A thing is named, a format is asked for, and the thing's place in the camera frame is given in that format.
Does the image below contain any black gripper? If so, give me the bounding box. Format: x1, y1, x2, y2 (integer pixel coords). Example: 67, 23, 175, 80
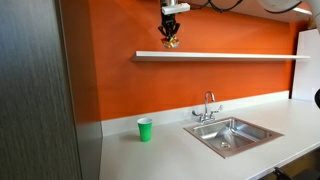
157, 12, 182, 43

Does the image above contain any orange Cheetos snack packet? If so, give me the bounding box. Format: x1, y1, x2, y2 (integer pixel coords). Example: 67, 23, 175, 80
160, 35, 180, 50

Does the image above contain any green plastic cup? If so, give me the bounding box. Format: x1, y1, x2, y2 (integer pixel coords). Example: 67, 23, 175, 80
136, 117, 153, 143

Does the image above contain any stainless steel sink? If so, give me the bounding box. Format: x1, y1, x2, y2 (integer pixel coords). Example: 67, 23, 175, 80
182, 116, 285, 160

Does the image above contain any white refrigerator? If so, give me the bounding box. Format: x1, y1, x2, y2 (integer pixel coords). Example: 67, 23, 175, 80
291, 28, 320, 103

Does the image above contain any dark wood cabinet panel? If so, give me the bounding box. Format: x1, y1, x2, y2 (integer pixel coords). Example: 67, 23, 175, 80
0, 0, 103, 180

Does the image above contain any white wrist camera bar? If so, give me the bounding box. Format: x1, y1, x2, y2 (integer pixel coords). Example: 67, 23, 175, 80
161, 2, 191, 16

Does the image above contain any long white wall shelf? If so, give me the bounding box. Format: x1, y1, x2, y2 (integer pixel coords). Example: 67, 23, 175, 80
129, 50, 311, 63

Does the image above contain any chrome two-handle faucet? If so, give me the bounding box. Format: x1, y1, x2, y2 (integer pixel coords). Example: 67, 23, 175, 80
191, 90, 224, 125

